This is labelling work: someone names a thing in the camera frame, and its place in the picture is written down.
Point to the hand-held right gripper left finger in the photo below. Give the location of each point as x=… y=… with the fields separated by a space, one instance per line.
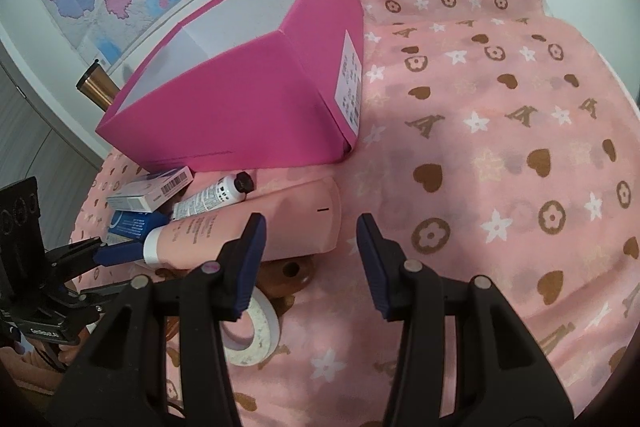
x=250 y=267

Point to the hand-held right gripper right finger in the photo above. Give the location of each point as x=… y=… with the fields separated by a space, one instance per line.
x=372 y=267

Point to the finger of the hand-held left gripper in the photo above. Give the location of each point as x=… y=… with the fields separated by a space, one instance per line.
x=120 y=253
x=107 y=293

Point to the blue medicine carton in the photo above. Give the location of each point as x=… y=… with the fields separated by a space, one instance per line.
x=132 y=224

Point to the pink tube with white cap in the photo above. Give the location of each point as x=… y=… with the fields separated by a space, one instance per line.
x=295 y=217

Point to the white tube with black cap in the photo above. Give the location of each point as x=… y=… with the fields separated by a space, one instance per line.
x=210 y=197

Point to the pink cardboard box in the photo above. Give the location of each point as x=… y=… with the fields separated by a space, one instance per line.
x=225 y=107

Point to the person's left forearm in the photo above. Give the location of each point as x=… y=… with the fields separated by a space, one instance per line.
x=35 y=369

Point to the brown glossy object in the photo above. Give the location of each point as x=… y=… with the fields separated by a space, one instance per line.
x=287 y=274

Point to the white tape roll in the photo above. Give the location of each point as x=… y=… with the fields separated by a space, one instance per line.
x=262 y=332

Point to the white small carton with barcode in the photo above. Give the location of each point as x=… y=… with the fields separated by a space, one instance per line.
x=150 y=189

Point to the grey wooden cabinet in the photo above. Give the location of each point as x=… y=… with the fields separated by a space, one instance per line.
x=30 y=142

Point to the pink printed blanket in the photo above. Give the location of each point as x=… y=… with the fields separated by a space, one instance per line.
x=475 y=157

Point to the copper metal tumbler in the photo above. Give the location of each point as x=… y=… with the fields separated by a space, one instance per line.
x=97 y=84

